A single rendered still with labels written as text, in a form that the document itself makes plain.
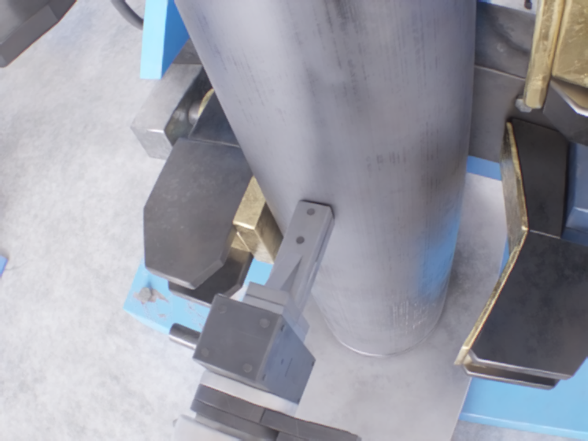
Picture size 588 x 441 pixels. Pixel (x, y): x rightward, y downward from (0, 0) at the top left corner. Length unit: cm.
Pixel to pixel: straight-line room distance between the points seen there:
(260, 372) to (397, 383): 61
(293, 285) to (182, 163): 34
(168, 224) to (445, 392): 54
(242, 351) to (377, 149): 16
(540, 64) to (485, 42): 49
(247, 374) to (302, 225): 14
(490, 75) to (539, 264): 23
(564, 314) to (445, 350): 40
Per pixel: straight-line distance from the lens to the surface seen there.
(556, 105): 20
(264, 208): 62
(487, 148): 76
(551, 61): 19
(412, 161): 39
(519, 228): 62
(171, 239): 65
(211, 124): 72
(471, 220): 103
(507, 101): 67
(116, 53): 190
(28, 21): 34
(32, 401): 142
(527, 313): 57
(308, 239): 41
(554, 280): 59
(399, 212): 44
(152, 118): 78
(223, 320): 35
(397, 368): 93
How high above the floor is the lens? 106
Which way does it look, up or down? 61 degrees down
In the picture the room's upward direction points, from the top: 21 degrees counter-clockwise
